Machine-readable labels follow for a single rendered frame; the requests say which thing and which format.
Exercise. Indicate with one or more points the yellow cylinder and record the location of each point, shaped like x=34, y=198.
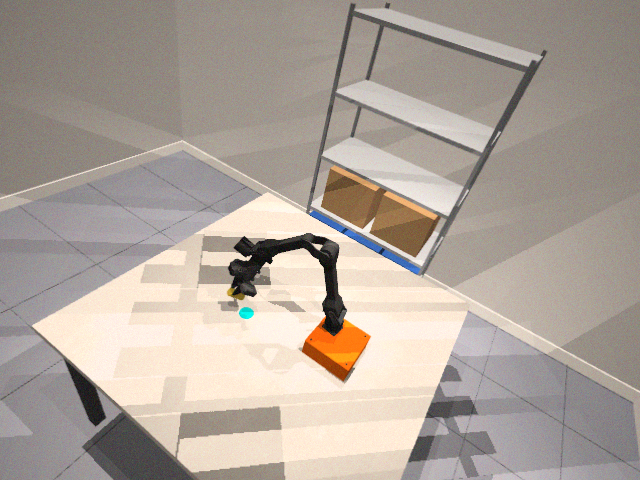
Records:
x=239, y=296

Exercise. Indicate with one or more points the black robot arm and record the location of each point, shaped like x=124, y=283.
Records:
x=263, y=251

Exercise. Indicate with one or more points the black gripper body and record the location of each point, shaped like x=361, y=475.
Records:
x=246, y=286

